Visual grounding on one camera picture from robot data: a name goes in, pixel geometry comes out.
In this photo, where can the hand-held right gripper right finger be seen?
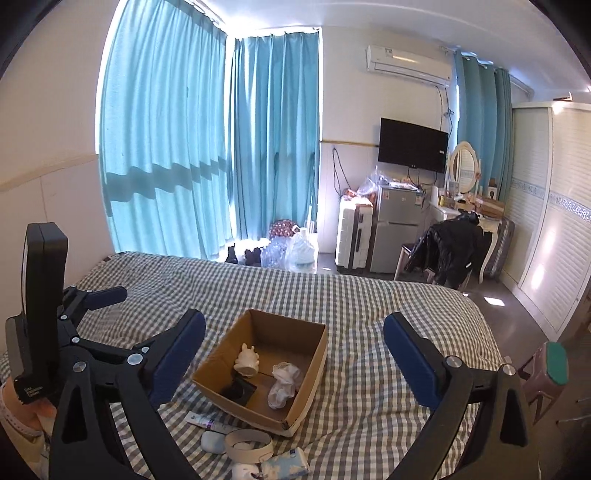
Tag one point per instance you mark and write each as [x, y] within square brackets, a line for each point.
[408, 360]

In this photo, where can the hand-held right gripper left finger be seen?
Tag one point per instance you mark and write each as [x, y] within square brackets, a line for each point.
[178, 355]

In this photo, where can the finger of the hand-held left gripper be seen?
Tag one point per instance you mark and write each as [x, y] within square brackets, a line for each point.
[108, 296]
[101, 349]

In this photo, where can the person's left forearm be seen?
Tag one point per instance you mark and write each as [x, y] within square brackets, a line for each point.
[21, 417]

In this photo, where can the white cream tube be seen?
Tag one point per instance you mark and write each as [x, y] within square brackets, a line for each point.
[201, 420]

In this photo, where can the white animal figurine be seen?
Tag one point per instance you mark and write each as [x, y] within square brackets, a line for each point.
[247, 362]

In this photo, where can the black square object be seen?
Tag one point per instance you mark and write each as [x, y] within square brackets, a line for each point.
[238, 392]

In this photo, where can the checkered bed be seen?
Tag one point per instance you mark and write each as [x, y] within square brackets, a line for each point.
[369, 295]

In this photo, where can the small white case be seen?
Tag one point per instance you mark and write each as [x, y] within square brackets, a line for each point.
[212, 442]

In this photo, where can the dark chair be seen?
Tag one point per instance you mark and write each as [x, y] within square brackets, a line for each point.
[406, 258]

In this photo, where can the beige tape roll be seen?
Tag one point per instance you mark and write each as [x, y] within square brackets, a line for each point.
[247, 446]

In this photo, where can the black jacket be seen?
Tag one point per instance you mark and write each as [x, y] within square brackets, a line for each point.
[448, 247]

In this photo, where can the silver small fridge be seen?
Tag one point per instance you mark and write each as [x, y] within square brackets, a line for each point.
[397, 230]

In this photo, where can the small white round object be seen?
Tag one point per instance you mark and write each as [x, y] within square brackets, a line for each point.
[244, 471]

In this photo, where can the white suitcase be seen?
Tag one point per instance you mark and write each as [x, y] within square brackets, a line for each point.
[353, 235]

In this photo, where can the bag of plastic bottles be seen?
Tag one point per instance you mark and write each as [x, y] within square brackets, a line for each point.
[274, 254]

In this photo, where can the pink stool with green cushion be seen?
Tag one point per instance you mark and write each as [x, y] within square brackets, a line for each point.
[551, 369]

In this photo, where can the grey striped suitcase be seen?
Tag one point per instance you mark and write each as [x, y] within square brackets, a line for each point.
[505, 249]

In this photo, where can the large clear water jug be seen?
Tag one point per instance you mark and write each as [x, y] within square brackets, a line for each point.
[302, 251]

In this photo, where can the white vanity table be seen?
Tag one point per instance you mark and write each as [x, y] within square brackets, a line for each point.
[489, 230]

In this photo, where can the blue white tissue packet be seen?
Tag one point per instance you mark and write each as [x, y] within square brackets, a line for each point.
[286, 466]

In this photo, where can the floral patterned bag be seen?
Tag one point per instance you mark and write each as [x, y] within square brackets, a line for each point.
[282, 228]

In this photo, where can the wide turquoise curtain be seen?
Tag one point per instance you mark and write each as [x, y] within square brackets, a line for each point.
[161, 138]

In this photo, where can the flat brown cardboard box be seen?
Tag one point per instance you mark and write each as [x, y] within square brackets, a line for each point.
[490, 206]

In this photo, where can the clear plastic bags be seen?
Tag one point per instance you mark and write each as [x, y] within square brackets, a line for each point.
[371, 182]

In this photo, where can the white oval vanity mirror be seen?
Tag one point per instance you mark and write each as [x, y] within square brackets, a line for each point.
[463, 168]

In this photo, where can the white louvred wardrobe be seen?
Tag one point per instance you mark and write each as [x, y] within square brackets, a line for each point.
[554, 207]

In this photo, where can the narrow turquoise curtain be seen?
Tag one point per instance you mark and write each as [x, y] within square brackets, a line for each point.
[277, 138]

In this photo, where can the turquoise curtain beside wardrobe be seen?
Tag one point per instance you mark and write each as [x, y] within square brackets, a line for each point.
[485, 138]

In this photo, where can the white air conditioner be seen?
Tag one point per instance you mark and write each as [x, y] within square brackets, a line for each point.
[406, 62]

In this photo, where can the black wall television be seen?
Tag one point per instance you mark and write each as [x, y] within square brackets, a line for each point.
[413, 145]

